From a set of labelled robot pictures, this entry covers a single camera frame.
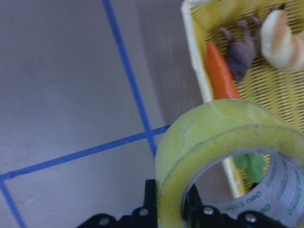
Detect yellow plastic basket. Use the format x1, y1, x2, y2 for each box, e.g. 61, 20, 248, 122
180, 0, 304, 199

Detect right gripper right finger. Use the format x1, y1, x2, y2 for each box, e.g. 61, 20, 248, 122
184, 185, 283, 228

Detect toy bread croissant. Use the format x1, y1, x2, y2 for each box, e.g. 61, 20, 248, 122
260, 9, 304, 73

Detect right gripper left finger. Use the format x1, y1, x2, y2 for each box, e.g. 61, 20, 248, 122
79, 179, 157, 228

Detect brown toy animal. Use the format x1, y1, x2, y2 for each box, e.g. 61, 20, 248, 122
218, 16, 262, 84

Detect yellow tape roll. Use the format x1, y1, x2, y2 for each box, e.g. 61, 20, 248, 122
155, 99, 304, 228

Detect orange toy carrot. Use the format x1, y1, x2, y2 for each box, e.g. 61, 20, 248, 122
207, 42, 267, 184

